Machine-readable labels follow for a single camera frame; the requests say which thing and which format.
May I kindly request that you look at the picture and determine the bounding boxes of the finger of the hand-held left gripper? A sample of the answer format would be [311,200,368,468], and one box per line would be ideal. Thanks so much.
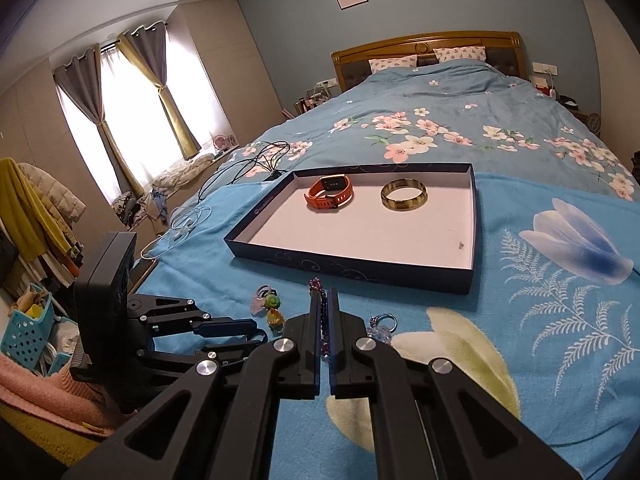
[136,341,267,392]
[127,294,270,347]

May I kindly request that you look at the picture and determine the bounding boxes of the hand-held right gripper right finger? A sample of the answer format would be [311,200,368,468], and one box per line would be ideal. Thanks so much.
[329,287,586,480]

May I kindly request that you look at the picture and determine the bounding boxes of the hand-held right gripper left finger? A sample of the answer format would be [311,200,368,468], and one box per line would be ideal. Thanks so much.
[60,291,322,480]

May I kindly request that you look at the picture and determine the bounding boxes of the purple beaded bracelet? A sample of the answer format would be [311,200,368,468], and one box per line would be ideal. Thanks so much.
[308,279,335,361]

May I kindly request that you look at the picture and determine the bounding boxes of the pink crystal ring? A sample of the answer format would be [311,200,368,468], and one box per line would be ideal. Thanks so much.
[251,284,275,317]

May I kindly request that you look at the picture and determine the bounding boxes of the clear crystal bead bracelet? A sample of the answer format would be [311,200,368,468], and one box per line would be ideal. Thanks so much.
[366,313,399,345]

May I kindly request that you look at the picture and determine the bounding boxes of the dark blue box lid tray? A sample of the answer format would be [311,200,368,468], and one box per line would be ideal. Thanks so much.
[223,162,477,295]

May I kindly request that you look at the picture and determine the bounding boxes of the blue plastic basket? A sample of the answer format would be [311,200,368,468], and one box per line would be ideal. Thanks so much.
[0,284,57,376]

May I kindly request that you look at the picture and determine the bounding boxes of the heap of clothes by window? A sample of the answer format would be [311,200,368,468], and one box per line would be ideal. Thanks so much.
[111,187,172,227]

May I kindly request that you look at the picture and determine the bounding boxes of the beige puffer jacket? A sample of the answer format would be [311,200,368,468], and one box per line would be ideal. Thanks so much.
[17,162,87,226]

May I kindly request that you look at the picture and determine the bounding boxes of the yellow hanging garment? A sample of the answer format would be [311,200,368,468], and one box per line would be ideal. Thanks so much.
[0,157,74,262]

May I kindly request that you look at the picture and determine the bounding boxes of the amber bangle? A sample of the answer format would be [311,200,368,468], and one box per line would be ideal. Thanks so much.
[381,178,429,214]

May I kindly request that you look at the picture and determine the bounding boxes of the orange smartwatch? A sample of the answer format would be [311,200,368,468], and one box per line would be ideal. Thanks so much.
[306,175,356,213]

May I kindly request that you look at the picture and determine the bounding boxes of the white folded quilt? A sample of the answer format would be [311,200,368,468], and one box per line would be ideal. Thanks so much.
[152,154,217,189]

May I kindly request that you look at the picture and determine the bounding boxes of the blue flower print blanket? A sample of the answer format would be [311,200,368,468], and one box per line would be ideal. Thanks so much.
[145,172,640,480]

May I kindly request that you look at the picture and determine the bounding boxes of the grey and gold curtain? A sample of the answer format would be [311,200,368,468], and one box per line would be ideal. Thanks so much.
[117,22,202,161]
[54,42,146,202]

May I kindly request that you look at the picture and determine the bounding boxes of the cluttered bedside table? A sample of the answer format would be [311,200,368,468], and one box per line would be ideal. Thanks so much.
[292,77,342,117]

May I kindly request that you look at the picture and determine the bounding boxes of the blue floral duvet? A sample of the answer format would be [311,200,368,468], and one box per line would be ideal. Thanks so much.
[180,57,636,203]

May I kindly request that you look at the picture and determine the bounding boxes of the wooden headboard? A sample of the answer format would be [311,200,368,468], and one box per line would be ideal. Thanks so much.
[331,31,531,93]

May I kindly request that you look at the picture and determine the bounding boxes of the spotted pillow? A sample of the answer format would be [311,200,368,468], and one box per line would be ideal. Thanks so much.
[434,46,487,63]
[369,55,418,73]

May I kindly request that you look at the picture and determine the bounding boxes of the white earphone cable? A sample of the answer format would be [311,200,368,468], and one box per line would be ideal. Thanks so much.
[141,204,213,262]

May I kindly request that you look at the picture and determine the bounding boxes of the black charger cables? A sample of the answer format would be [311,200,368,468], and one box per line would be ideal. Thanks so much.
[197,141,292,206]

